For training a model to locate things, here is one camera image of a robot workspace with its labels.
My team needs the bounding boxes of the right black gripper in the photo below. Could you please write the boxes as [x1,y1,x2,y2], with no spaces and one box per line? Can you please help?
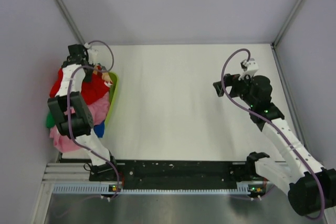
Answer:
[213,71,256,108]

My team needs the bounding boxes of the red t shirt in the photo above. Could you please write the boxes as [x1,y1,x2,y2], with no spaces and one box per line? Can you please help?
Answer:
[49,64,110,105]

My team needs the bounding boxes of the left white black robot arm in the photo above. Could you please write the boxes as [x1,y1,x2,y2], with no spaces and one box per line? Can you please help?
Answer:
[47,44,119,180]

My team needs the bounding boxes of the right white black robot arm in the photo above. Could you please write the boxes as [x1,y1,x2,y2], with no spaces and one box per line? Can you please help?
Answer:
[213,74,335,217]

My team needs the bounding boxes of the lime green tray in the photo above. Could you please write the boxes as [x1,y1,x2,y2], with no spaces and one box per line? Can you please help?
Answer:
[104,72,119,127]

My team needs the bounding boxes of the pink t shirt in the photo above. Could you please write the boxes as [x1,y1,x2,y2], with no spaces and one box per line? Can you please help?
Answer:
[49,94,110,153]

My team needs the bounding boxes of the blue t shirt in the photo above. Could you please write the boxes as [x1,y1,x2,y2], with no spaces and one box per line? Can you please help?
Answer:
[93,121,105,138]

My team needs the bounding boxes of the green t shirt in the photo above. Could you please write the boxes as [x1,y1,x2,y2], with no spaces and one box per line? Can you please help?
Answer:
[46,112,56,129]

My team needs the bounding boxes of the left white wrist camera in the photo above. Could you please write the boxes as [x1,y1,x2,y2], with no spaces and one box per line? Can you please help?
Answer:
[84,43,99,65]

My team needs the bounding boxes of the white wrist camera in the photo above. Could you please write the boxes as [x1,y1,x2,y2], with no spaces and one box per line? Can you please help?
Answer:
[84,43,99,65]
[239,58,259,80]

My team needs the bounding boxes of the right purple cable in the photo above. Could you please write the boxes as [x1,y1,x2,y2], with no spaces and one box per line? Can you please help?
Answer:
[221,48,326,220]

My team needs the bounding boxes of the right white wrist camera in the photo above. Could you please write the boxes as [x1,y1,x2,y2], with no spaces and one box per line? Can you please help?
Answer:
[239,58,259,80]

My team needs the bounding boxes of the left aluminium frame post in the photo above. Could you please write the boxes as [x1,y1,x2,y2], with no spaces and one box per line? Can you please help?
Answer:
[54,0,85,44]

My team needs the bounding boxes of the aluminium frame post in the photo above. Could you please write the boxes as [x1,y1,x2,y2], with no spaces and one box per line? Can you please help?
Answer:
[271,0,307,50]
[54,0,85,44]

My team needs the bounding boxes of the grey slotted cable duct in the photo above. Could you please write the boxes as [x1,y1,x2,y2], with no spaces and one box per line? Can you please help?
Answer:
[52,183,251,195]

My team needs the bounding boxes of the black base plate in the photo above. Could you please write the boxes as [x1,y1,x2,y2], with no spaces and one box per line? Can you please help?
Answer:
[83,160,270,193]

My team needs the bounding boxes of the right aluminium frame post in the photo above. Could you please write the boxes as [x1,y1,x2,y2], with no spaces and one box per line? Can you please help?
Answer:
[271,0,307,50]

